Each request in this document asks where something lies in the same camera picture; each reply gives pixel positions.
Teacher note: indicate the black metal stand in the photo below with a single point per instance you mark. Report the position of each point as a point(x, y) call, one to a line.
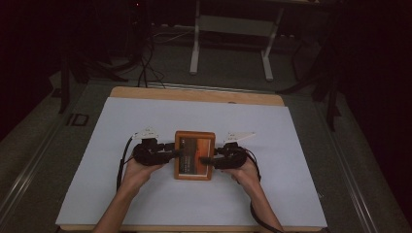
point(332, 100)

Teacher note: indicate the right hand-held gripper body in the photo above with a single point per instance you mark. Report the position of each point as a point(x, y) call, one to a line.
point(231, 157)

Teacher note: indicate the white metal desk frame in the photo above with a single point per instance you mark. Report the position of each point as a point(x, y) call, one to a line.
point(233, 26)

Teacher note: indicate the person's left hand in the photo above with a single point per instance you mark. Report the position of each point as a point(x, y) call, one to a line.
point(139, 174)

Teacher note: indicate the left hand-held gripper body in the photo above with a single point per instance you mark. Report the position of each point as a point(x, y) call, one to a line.
point(147, 154)

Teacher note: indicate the person's right hand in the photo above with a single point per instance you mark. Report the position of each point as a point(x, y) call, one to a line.
point(244, 176)

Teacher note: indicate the wooden table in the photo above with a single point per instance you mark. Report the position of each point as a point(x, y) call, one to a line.
point(194, 95)

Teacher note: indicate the silver floor rail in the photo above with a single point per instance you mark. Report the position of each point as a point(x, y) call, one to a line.
point(350, 174)
point(210, 87)
point(26, 171)

